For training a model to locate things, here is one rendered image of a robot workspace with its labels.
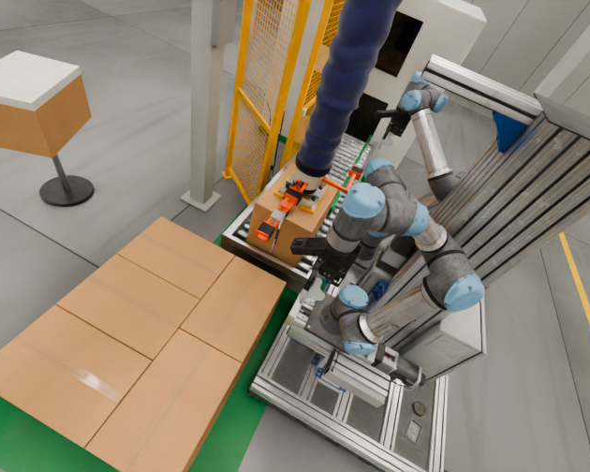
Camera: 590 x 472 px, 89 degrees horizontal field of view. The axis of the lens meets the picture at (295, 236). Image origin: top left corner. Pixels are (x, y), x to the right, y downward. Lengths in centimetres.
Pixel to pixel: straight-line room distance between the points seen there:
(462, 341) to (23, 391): 187
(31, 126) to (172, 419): 198
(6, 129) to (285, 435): 266
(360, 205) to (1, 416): 226
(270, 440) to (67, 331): 132
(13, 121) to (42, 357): 150
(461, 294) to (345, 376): 68
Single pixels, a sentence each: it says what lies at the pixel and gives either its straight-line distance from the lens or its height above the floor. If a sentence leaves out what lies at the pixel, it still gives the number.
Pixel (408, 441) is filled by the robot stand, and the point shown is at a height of 21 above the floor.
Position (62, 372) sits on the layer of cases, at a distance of 184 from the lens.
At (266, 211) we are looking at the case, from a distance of 187.
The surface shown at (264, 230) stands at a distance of 151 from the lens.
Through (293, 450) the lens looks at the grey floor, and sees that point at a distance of 229.
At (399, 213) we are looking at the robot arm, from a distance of 66.
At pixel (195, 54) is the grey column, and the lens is 249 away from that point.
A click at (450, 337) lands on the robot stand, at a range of 145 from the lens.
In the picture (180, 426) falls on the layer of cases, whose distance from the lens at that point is 169.
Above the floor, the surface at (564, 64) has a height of 187.
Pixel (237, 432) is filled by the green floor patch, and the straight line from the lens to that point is 224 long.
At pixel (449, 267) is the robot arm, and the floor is 164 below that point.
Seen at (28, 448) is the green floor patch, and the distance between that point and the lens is 238.
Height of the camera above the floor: 221
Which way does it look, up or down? 46 degrees down
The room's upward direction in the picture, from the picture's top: 22 degrees clockwise
